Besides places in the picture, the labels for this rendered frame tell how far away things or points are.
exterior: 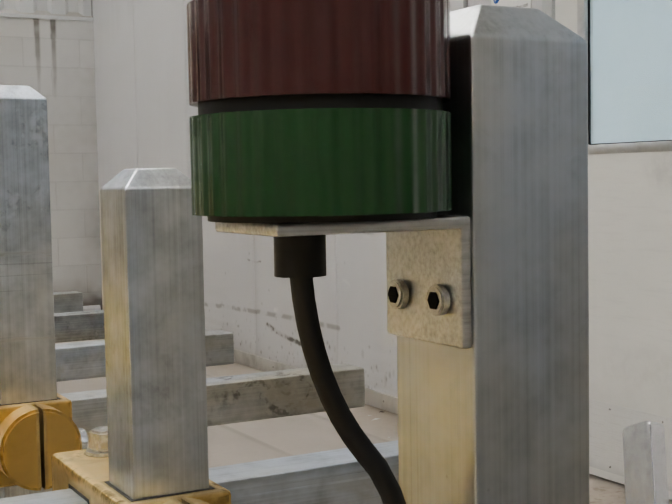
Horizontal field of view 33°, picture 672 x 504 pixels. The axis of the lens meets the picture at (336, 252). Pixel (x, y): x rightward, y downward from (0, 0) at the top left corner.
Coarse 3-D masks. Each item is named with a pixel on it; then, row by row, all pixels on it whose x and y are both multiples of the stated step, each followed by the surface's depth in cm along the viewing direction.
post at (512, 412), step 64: (512, 64) 27; (576, 64) 28; (512, 128) 27; (576, 128) 28; (512, 192) 27; (576, 192) 28; (512, 256) 27; (576, 256) 28; (512, 320) 27; (576, 320) 28; (448, 384) 28; (512, 384) 27; (576, 384) 28; (448, 448) 28; (512, 448) 27; (576, 448) 28
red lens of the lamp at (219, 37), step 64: (192, 0) 25; (256, 0) 24; (320, 0) 23; (384, 0) 24; (448, 0) 26; (192, 64) 25; (256, 64) 24; (320, 64) 23; (384, 64) 24; (448, 64) 26
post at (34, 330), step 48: (0, 96) 70; (0, 144) 70; (0, 192) 70; (48, 192) 72; (0, 240) 71; (48, 240) 72; (0, 288) 71; (48, 288) 72; (0, 336) 71; (48, 336) 72; (0, 384) 71; (48, 384) 72
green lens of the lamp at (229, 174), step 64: (192, 128) 26; (256, 128) 24; (320, 128) 24; (384, 128) 24; (448, 128) 26; (192, 192) 26; (256, 192) 24; (320, 192) 24; (384, 192) 24; (448, 192) 26
